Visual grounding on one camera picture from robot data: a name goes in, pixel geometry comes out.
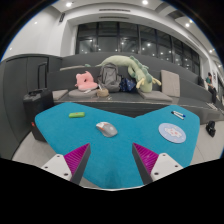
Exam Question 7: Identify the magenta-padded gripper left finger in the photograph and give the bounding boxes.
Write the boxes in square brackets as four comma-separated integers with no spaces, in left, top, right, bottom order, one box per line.
[41,143,92,186]

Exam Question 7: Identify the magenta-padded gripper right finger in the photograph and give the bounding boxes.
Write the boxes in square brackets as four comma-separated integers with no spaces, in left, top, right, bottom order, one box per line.
[131,142,184,186]

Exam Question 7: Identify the grey computer mouse orange accents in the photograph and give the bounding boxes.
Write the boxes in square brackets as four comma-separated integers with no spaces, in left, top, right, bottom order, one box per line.
[95,121,119,138]

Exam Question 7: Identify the round light blue mouse pad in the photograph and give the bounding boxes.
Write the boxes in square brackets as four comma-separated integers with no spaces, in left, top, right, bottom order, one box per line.
[158,122,187,145]

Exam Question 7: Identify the white marker black cap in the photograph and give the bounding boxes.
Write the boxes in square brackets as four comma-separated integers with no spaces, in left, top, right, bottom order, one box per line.
[170,112,185,121]

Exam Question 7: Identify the green rectangular eraser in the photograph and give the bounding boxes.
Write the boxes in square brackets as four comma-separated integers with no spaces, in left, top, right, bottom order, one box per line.
[68,111,86,119]

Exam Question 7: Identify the white marker blue cap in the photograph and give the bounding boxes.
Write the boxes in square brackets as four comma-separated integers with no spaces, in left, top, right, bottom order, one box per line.
[172,110,187,118]

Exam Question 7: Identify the black bag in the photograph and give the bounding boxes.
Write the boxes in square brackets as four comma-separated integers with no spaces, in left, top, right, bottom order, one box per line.
[205,120,217,138]

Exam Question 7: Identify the black suitcase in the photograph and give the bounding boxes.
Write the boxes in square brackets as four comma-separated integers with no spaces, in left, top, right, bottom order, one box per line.
[22,61,55,142]

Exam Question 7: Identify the flat grey seat cushion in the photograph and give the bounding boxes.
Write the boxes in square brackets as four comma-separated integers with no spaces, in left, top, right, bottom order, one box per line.
[138,89,174,103]

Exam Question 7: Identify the flat light grey cushion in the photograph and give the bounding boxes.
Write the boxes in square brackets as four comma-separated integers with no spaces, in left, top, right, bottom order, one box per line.
[51,89,70,101]

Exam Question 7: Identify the round grey seat cushion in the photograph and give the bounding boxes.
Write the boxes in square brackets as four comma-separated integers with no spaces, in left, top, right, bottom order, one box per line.
[68,88,99,99]

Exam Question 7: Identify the upright grey square cushion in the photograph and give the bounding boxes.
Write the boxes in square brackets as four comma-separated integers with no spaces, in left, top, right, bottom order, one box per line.
[160,69,181,98]

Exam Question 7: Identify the dark blue patterned bag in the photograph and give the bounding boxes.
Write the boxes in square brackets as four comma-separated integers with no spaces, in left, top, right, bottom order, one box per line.
[119,77,138,93]

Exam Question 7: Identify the pink plush toy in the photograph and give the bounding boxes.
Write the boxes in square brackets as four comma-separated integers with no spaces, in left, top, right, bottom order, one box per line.
[74,70,99,92]

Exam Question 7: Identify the person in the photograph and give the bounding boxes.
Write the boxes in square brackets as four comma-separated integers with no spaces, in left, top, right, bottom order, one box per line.
[205,72,219,104]

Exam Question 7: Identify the green dragon plush toy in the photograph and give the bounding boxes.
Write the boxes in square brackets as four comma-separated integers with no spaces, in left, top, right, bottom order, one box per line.
[95,54,162,93]

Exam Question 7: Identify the grey backpack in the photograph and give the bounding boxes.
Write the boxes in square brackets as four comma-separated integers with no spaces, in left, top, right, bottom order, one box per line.
[97,62,123,93]

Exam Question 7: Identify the ceiling lights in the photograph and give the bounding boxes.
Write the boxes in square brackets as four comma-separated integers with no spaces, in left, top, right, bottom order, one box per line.
[33,0,218,54]

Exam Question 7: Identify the dark glass window wall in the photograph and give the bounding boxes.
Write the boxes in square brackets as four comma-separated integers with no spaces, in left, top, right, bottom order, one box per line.
[75,21,201,76]

